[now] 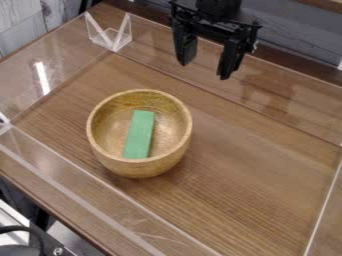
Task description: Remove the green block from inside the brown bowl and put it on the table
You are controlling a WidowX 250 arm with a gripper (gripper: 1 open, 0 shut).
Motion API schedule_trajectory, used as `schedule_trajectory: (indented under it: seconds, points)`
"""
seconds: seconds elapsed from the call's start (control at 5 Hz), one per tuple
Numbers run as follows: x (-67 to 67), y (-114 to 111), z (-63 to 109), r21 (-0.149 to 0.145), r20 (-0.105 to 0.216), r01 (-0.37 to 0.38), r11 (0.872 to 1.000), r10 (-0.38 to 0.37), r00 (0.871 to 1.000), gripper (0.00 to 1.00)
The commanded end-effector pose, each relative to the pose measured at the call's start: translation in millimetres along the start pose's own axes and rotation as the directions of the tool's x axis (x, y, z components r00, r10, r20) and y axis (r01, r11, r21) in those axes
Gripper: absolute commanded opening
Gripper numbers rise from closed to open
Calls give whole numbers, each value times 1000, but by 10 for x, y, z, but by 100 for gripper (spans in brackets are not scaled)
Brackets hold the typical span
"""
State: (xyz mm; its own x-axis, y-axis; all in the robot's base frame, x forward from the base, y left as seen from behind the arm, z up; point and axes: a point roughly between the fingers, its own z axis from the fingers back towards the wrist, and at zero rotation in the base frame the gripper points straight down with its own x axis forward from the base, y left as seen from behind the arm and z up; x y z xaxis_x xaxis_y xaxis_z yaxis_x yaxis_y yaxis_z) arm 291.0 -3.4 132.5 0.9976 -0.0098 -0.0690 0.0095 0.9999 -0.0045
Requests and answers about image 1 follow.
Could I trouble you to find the black cable lower left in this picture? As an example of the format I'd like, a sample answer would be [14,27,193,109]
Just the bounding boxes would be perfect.
[0,225,45,256]

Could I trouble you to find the black metal table bracket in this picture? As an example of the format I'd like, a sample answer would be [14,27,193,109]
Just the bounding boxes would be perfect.
[29,223,80,256]

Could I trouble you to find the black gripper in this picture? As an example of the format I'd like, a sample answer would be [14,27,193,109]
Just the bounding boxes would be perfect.
[169,0,262,80]

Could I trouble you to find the clear acrylic corner bracket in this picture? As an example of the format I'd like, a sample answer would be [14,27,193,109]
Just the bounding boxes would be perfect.
[84,12,132,53]

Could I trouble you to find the green rectangular block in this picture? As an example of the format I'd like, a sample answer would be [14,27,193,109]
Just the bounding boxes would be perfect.
[123,110,155,159]

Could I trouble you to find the clear acrylic tray wall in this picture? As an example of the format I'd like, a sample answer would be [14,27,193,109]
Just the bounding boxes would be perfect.
[0,18,342,256]

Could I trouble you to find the brown wooden bowl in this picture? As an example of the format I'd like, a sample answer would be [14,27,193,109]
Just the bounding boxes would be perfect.
[85,89,192,178]

